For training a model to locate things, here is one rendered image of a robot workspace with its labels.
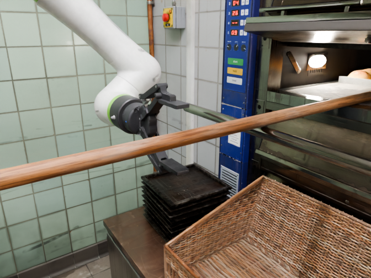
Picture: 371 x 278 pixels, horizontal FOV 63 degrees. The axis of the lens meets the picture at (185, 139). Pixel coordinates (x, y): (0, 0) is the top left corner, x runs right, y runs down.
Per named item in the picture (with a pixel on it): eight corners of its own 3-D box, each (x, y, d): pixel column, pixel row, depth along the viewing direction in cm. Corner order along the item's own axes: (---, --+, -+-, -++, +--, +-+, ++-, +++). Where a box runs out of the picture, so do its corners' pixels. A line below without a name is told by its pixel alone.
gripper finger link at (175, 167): (159, 160, 66) (159, 164, 66) (176, 172, 61) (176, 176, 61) (171, 158, 68) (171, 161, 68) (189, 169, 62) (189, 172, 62)
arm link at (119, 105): (107, 132, 79) (104, 97, 76) (147, 124, 85) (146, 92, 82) (116, 138, 75) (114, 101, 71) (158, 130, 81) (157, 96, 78)
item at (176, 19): (174, 28, 159) (174, 7, 156) (185, 28, 152) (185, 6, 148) (162, 28, 155) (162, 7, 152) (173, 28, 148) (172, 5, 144)
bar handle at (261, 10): (255, 25, 101) (258, 26, 102) (354, 22, 76) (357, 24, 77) (259, 7, 100) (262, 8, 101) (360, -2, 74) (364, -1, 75)
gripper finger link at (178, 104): (170, 101, 63) (170, 97, 63) (189, 107, 58) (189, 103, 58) (158, 102, 62) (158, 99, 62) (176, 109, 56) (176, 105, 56)
